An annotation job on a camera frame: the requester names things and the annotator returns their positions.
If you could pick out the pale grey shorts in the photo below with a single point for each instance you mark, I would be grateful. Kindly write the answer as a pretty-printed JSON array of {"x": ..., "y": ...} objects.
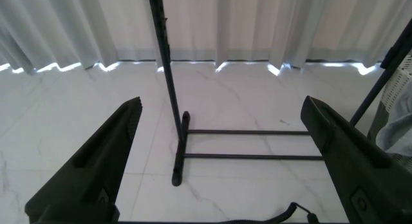
[{"x": 399, "y": 130}]

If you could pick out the black clothes rack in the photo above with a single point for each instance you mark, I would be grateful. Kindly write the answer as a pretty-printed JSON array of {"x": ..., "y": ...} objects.
[{"x": 165, "y": 56}]

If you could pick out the white laundry basket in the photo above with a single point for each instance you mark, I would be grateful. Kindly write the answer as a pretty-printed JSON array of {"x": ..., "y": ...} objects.
[{"x": 397, "y": 85}]

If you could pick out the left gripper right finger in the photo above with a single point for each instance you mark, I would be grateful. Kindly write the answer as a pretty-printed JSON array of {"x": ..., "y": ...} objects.
[{"x": 360, "y": 185}]

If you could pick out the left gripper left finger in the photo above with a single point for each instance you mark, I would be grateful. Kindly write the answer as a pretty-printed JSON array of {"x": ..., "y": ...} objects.
[{"x": 71, "y": 198}]

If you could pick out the white curtain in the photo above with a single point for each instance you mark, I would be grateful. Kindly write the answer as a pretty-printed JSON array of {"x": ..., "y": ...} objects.
[{"x": 96, "y": 24}]

